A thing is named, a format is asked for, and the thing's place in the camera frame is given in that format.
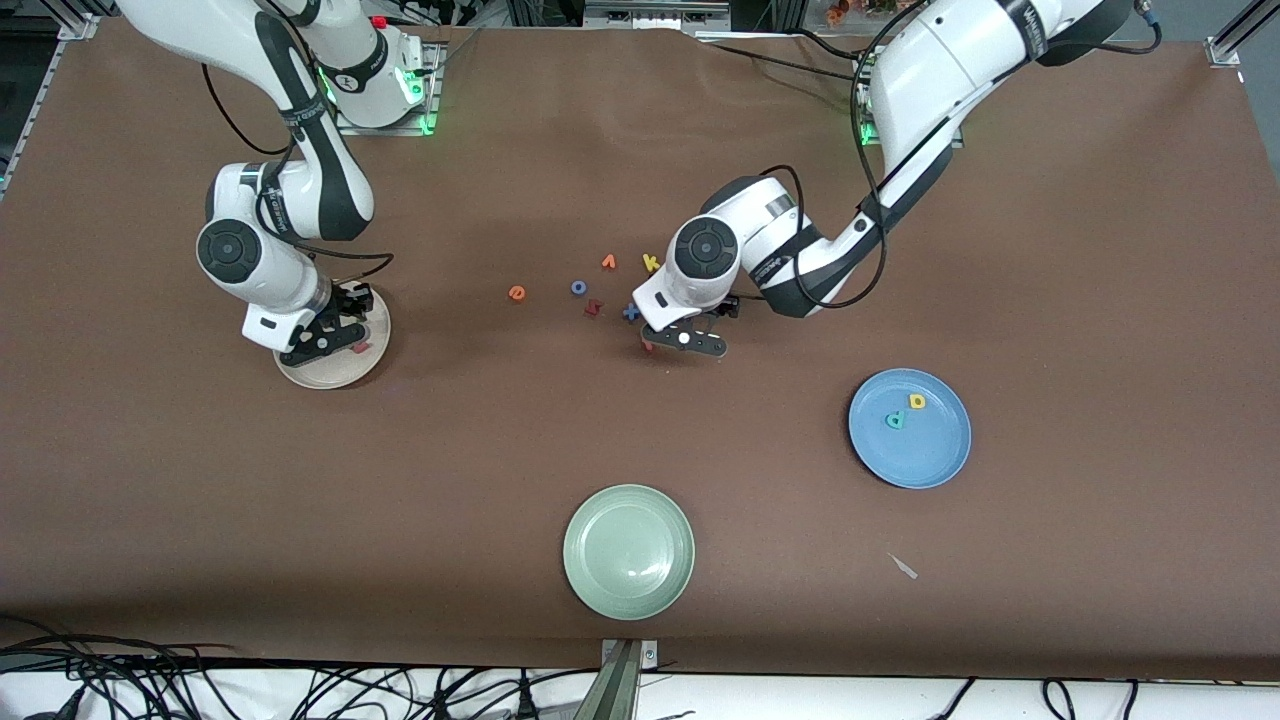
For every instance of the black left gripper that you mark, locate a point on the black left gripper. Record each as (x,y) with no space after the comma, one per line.
(726,307)

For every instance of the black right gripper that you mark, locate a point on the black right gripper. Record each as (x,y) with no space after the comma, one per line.
(349,303)

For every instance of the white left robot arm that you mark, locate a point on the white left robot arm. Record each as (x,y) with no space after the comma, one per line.
(940,70)

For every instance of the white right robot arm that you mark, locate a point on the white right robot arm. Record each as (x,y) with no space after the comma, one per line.
(320,190)

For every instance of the beige round plate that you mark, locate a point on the beige round plate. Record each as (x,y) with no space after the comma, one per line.
(340,372)

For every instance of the brown table cover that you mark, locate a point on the brown table cover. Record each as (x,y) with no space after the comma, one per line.
(200,500)

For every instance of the blue round plate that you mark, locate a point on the blue round plate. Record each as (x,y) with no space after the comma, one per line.
(930,450)

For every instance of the green round plate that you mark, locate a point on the green round plate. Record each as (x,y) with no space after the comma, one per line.
(628,552)

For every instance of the orange decoration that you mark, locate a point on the orange decoration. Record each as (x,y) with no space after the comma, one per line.
(840,10)

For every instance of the small white paper scrap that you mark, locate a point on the small white paper scrap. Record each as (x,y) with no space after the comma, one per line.
(905,568)

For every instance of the grey metal equipment frame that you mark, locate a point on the grey metal equipment frame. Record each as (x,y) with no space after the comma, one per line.
(655,15)

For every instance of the aluminium frame rail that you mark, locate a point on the aluminium frame rail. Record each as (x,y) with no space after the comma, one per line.
(1225,45)
(45,85)

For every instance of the aluminium profile post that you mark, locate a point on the aluminium profile post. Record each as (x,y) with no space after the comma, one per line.
(622,690)

